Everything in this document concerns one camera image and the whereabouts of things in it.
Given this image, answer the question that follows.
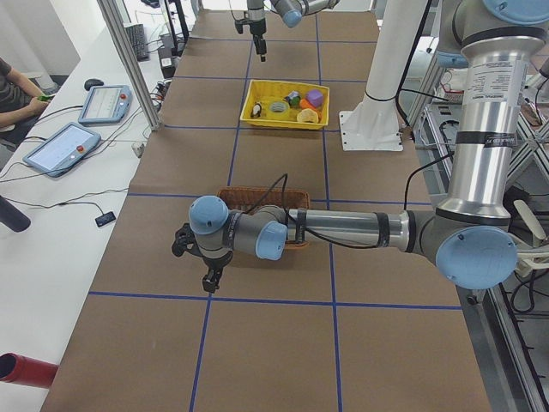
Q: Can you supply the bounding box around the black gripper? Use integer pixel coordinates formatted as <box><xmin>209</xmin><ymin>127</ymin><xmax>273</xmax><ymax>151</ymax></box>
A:
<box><xmin>198</xmin><ymin>247</ymin><xmax>233</xmax><ymax>294</ymax></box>
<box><xmin>250</xmin><ymin>19</ymin><xmax>267</xmax><ymax>63</ymax></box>

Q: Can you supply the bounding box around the yellow tape roll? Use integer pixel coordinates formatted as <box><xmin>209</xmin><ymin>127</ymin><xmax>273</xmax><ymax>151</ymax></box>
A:
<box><xmin>268</xmin><ymin>100</ymin><xmax>289</xmax><ymax>113</ymax></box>

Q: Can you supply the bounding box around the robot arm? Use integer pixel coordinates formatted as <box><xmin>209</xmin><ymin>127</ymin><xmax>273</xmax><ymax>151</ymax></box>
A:
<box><xmin>181</xmin><ymin>1</ymin><xmax>548</xmax><ymax>293</ymax></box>
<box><xmin>234</xmin><ymin>0</ymin><xmax>339</xmax><ymax>62</ymax></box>

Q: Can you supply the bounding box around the yellow plastic basket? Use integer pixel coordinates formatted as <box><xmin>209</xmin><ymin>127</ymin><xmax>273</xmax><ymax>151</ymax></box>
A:
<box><xmin>239</xmin><ymin>80</ymin><xmax>329</xmax><ymax>130</ymax></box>

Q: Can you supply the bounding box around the brown wicker basket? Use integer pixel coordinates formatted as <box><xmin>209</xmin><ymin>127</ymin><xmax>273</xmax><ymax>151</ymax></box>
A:
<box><xmin>217</xmin><ymin>186</ymin><xmax>311</xmax><ymax>260</ymax></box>

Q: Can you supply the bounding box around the toy panda figure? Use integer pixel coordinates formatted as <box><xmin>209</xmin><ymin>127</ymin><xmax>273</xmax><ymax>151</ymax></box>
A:
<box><xmin>250</xmin><ymin>102</ymin><xmax>262</xmax><ymax>118</ymax></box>

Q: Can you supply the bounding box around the orange toy carrot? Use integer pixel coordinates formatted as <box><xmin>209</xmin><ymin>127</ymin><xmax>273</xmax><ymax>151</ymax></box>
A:
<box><xmin>299</xmin><ymin>99</ymin><xmax>317</xmax><ymax>110</ymax></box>

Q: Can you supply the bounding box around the purple foam cube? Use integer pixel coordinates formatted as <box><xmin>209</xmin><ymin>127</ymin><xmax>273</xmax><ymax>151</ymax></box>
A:
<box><xmin>305</xmin><ymin>88</ymin><xmax>324</xmax><ymax>107</ymax></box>

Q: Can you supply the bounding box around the beige toy croissant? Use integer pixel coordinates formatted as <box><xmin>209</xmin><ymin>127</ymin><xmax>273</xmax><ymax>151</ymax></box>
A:
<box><xmin>296</xmin><ymin>108</ymin><xmax>321</xmax><ymax>124</ymax></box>

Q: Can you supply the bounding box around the small black dongle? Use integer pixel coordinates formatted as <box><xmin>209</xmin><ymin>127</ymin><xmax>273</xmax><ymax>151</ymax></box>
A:
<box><xmin>94</xmin><ymin>211</ymin><xmax>116</xmax><ymax>227</ymax></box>

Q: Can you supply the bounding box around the black keyboard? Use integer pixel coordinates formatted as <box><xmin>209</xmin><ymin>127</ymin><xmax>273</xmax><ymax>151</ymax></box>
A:
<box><xmin>124</xmin><ymin>24</ymin><xmax>149</xmax><ymax>61</ymax></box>

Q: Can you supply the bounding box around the far teach pendant tablet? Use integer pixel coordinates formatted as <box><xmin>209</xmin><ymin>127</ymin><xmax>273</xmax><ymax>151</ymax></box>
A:
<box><xmin>78</xmin><ymin>85</ymin><xmax>132</xmax><ymax>126</ymax></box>

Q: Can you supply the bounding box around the teach pendant tablet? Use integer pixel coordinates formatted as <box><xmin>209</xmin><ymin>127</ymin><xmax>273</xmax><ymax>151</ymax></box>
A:
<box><xmin>23</xmin><ymin>123</ymin><xmax>100</xmax><ymax>178</ymax></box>
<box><xmin>78</xmin><ymin>85</ymin><xmax>132</xmax><ymax>126</ymax></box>

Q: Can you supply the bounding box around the black computer mouse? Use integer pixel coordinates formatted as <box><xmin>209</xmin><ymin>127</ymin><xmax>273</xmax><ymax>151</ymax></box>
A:
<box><xmin>84</xmin><ymin>78</ymin><xmax>104</xmax><ymax>91</ymax></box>

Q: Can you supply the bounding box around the near teach pendant tablet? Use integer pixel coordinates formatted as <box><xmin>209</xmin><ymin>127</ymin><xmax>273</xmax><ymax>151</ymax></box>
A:
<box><xmin>23</xmin><ymin>123</ymin><xmax>100</xmax><ymax>178</ymax></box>

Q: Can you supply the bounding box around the red cylinder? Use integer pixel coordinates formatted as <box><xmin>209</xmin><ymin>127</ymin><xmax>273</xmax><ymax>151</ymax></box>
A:
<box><xmin>1</xmin><ymin>353</ymin><xmax>58</xmax><ymax>389</ymax></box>

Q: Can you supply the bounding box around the seated person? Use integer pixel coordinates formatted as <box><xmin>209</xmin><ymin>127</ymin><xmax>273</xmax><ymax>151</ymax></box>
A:
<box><xmin>1</xmin><ymin>59</ymin><xmax>51</xmax><ymax>148</ymax></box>

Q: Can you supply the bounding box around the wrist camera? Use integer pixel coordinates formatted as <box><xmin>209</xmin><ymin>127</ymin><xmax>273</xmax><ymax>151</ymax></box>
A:
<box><xmin>234</xmin><ymin>15</ymin><xmax>250</xmax><ymax>34</ymax></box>
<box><xmin>172</xmin><ymin>222</ymin><xmax>202</xmax><ymax>258</ymax></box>

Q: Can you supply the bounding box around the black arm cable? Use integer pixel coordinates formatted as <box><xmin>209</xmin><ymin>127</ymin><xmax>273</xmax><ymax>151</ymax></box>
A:
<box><xmin>246</xmin><ymin>173</ymin><xmax>455</xmax><ymax>250</ymax></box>

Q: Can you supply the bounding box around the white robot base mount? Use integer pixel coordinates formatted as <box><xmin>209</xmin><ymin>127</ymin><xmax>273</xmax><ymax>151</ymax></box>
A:
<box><xmin>339</xmin><ymin>0</ymin><xmax>430</xmax><ymax>151</ymax></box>

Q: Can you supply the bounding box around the aluminium frame post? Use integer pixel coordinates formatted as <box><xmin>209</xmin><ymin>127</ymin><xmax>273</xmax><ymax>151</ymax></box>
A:
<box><xmin>97</xmin><ymin>0</ymin><xmax>160</xmax><ymax>131</ymax></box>

